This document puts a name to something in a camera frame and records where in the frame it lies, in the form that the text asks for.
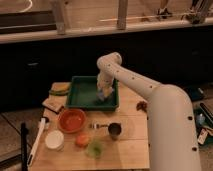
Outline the black pole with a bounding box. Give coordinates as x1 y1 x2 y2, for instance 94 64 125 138
21 123 28 171

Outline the dark red dried fruit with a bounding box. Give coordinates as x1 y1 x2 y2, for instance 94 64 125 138
136 101 147 112

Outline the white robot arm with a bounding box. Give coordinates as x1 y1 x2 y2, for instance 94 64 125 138
97 52 202 171

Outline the small wooden block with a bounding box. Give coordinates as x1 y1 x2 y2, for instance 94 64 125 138
42 98 64 113

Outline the green bin with items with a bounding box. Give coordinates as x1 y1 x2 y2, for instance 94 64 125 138
194 103 213 146

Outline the blue sponge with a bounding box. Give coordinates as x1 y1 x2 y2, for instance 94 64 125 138
97 91 106 102

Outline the green plastic tray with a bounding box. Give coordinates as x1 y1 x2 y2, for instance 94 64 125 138
66 76 119 111

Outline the green cup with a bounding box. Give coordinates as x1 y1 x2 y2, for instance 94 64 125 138
86 140 103 158

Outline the white handled tool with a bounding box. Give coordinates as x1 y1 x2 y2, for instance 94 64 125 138
27 117 49 166

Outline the orange fruit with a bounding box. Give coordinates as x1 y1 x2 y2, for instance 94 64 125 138
75 133 90 147

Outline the metal measuring cup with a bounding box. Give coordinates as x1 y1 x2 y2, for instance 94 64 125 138
89 123 122 140

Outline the orange bowl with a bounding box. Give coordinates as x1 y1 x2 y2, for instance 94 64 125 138
57 108 86 134

